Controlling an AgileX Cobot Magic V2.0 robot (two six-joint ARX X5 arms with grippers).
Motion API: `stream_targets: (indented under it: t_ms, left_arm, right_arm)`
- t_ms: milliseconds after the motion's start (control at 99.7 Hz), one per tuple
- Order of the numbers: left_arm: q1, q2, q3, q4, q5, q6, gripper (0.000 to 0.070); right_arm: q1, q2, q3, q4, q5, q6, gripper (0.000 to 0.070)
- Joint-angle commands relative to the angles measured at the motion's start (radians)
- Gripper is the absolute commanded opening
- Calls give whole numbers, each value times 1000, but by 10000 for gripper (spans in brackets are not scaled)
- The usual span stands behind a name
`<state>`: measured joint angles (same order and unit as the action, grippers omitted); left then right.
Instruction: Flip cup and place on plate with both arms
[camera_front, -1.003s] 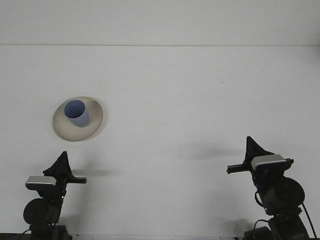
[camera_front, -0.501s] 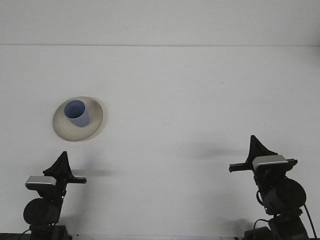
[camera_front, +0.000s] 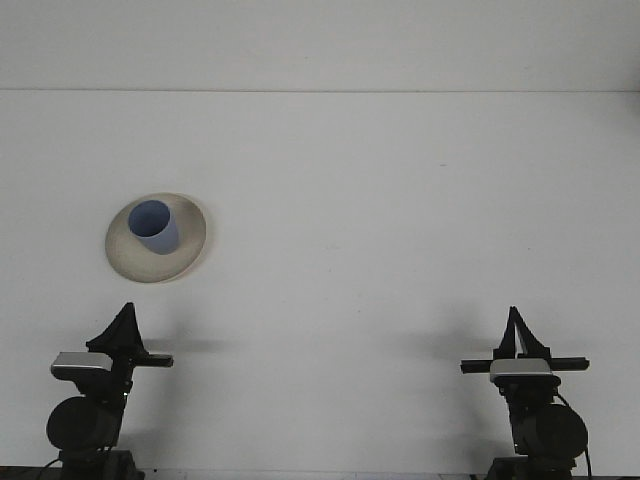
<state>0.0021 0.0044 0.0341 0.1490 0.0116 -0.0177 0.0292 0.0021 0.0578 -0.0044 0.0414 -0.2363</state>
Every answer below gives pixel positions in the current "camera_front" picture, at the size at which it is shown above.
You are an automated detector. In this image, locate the pale blue cup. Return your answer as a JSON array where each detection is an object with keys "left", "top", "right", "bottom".
[{"left": 127, "top": 199, "right": 181, "bottom": 257}]

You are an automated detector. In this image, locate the pale round plate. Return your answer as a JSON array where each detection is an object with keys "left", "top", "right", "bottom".
[{"left": 104, "top": 191, "right": 208, "bottom": 286}]

